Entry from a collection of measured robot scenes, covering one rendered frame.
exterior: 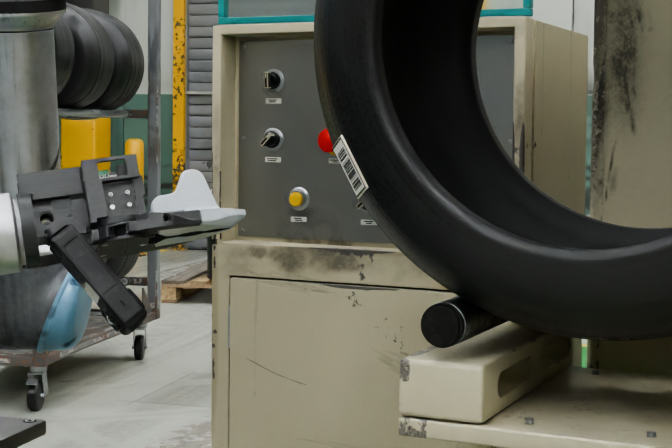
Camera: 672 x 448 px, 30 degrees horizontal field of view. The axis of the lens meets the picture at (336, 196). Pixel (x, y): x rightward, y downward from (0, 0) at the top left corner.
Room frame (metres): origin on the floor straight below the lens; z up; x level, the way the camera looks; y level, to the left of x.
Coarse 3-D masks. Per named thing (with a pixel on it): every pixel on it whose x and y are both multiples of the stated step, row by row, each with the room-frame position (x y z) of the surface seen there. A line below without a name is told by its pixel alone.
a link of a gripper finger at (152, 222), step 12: (144, 216) 1.16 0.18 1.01; (156, 216) 1.16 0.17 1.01; (168, 216) 1.16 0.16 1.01; (180, 216) 1.17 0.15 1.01; (192, 216) 1.18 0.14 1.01; (120, 228) 1.16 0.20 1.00; (132, 228) 1.15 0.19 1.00; (144, 228) 1.15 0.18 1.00; (156, 228) 1.16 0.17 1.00; (168, 228) 1.17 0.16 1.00
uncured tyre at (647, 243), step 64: (320, 0) 1.29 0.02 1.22; (384, 0) 1.44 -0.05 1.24; (448, 0) 1.50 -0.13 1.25; (320, 64) 1.29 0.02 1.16; (384, 64) 1.45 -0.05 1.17; (448, 64) 1.50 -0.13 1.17; (384, 128) 1.23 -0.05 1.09; (448, 128) 1.50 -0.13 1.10; (384, 192) 1.23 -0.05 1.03; (448, 192) 1.22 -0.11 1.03; (512, 192) 1.47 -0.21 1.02; (448, 256) 1.21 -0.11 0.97; (512, 256) 1.17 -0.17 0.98; (576, 256) 1.14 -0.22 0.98; (640, 256) 1.12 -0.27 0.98; (512, 320) 1.22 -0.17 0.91; (576, 320) 1.17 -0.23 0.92; (640, 320) 1.15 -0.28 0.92
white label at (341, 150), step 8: (336, 144) 1.28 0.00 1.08; (344, 144) 1.26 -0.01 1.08; (336, 152) 1.29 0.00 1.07; (344, 152) 1.26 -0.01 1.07; (344, 160) 1.27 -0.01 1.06; (352, 160) 1.25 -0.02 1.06; (344, 168) 1.28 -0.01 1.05; (352, 168) 1.26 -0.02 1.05; (352, 176) 1.27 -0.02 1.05; (360, 176) 1.25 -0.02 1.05; (352, 184) 1.28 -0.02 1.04; (360, 184) 1.26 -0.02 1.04; (360, 192) 1.26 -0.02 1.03
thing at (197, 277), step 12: (204, 264) 8.73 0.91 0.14; (180, 276) 8.01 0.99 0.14; (192, 276) 8.01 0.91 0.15; (204, 276) 8.02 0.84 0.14; (168, 288) 7.80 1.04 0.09; (180, 288) 7.89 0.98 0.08; (192, 288) 8.31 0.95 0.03; (204, 288) 8.52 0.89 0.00; (168, 300) 7.80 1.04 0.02; (180, 300) 7.88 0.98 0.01
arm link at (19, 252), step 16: (0, 208) 1.14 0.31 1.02; (16, 208) 1.15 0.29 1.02; (0, 224) 1.13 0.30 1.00; (16, 224) 1.14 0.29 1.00; (0, 240) 1.13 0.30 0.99; (16, 240) 1.13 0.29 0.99; (0, 256) 1.13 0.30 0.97; (16, 256) 1.14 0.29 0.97; (0, 272) 1.15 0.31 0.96; (16, 272) 1.16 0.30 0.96
